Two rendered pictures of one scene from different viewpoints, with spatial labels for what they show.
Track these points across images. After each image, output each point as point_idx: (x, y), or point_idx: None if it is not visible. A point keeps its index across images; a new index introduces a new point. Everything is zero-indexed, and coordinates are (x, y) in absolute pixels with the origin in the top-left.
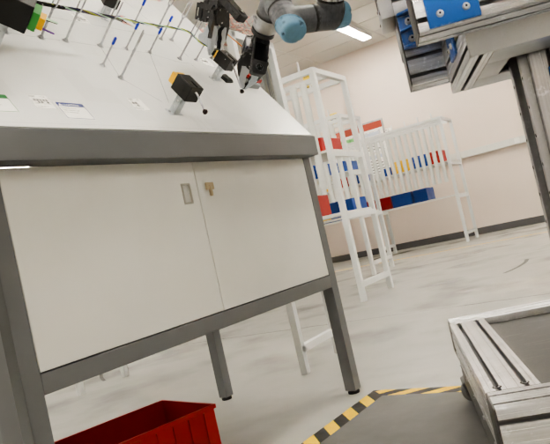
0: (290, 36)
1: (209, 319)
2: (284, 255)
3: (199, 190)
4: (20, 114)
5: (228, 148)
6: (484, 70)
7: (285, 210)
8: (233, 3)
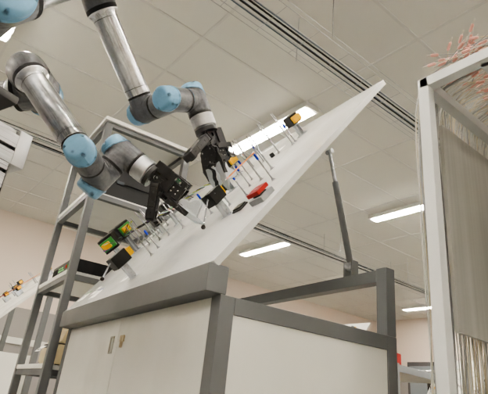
0: (88, 195)
1: None
2: None
3: (117, 342)
4: (80, 301)
5: (124, 303)
6: None
7: (166, 372)
8: (193, 145)
